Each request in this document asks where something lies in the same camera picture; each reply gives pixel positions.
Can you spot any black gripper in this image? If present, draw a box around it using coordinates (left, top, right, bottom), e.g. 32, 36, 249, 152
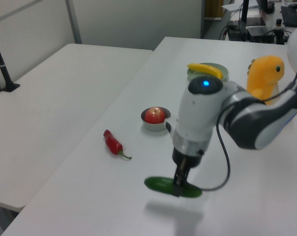
172, 147, 205, 198

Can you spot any dark green cucumber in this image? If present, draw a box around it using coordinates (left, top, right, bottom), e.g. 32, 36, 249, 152
144, 176, 203, 199

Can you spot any small grey bowl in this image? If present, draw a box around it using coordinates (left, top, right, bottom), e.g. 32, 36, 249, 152
140, 107, 172, 132

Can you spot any red apple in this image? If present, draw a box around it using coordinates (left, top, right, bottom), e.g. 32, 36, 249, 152
145, 106, 167, 124

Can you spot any red chili pepper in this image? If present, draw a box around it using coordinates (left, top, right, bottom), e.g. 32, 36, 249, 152
103, 129, 133, 160

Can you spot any yellow banana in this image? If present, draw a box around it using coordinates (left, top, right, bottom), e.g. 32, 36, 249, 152
187, 63, 224, 80

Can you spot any pale green plate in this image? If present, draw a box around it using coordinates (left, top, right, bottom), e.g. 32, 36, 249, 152
187, 62, 230, 83

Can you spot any orange dinosaur plush toy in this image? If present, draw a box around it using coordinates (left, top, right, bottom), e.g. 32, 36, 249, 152
246, 56, 285, 106

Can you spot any black computer box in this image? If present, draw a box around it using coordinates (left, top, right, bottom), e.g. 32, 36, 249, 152
226, 21, 247, 42

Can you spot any black flat electronics box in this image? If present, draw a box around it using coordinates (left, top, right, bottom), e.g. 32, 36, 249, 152
246, 26, 275, 43

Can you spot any black vertical monitor pole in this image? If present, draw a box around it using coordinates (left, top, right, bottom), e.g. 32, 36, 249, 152
240, 0, 250, 42

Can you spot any yellow wooden cabinet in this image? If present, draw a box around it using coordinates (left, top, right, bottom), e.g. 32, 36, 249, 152
204, 0, 223, 18

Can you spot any white paper sheet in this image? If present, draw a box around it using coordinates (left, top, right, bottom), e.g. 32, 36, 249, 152
221, 2, 244, 12

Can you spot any black keyboard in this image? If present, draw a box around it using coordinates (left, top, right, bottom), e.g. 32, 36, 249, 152
280, 5, 297, 28

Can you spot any black pole stand with base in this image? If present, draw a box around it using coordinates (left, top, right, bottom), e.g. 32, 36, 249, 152
0, 26, 21, 93

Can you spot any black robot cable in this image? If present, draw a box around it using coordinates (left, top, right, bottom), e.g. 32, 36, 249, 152
201, 36, 297, 192

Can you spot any grey partition frame post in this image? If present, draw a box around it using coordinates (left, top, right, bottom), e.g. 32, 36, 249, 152
65, 0, 83, 45

